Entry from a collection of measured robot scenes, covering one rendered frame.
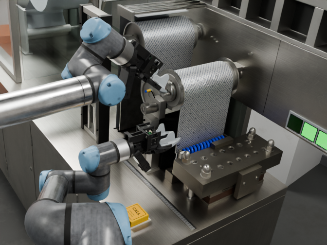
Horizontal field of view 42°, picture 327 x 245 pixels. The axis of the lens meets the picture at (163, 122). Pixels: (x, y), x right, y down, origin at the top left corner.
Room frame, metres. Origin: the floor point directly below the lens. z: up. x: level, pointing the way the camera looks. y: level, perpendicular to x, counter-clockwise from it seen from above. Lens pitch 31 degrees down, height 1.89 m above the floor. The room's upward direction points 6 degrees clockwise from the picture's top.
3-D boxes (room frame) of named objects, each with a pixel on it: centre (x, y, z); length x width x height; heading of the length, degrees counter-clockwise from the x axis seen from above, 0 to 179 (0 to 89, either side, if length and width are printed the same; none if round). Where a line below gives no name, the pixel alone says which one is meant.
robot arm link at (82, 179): (1.07, 0.21, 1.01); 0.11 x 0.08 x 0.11; 100
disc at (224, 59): (1.47, -0.21, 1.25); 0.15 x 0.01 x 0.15; 39
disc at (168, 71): (1.31, -0.01, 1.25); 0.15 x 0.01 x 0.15; 39
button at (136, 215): (1.04, 0.06, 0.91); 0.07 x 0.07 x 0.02; 39
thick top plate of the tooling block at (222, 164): (1.27, -0.26, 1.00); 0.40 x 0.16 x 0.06; 129
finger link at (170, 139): (1.21, -0.03, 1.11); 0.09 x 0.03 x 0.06; 120
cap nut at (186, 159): (1.20, -0.09, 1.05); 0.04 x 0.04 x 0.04
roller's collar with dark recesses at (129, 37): (1.49, 0.16, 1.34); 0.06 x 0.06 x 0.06; 39
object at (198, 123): (1.34, -0.14, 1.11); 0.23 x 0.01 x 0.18; 129
